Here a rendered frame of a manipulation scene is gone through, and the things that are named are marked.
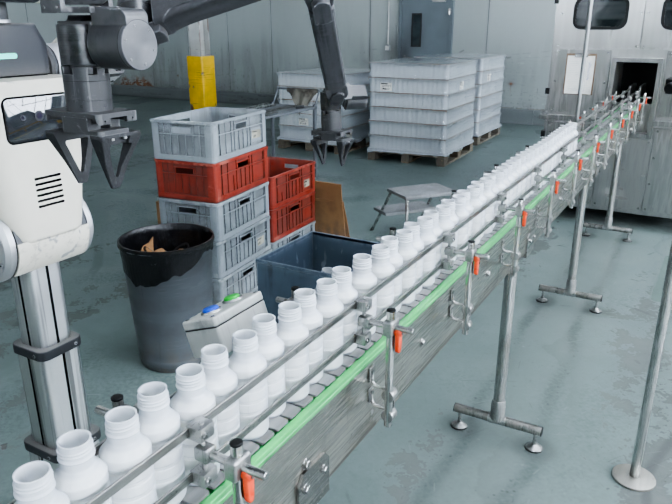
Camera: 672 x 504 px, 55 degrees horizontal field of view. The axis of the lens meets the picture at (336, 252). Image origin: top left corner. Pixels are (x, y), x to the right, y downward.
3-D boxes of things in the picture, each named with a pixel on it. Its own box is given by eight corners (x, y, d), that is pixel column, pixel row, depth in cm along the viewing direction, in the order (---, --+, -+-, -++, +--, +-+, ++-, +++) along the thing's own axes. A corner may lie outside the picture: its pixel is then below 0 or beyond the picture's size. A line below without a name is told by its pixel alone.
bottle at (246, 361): (270, 439, 98) (266, 342, 92) (230, 444, 97) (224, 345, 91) (267, 417, 103) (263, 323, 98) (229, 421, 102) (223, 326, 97)
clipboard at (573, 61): (591, 95, 519) (596, 53, 508) (561, 94, 530) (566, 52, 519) (592, 95, 522) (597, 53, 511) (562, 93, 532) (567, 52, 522)
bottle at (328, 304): (330, 375, 116) (330, 290, 110) (304, 366, 119) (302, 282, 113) (349, 362, 120) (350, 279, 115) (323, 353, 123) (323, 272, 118)
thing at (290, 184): (272, 210, 422) (271, 177, 415) (221, 203, 439) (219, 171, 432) (316, 190, 473) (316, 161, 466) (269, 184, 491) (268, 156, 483)
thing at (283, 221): (273, 243, 429) (272, 211, 421) (222, 234, 446) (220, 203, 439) (316, 219, 480) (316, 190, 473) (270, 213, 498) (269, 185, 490)
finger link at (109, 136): (107, 195, 81) (99, 120, 78) (69, 188, 84) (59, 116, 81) (147, 184, 87) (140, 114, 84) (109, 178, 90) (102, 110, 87)
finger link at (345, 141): (333, 162, 188) (332, 129, 185) (355, 163, 184) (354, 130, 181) (321, 166, 182) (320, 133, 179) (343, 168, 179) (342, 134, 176)
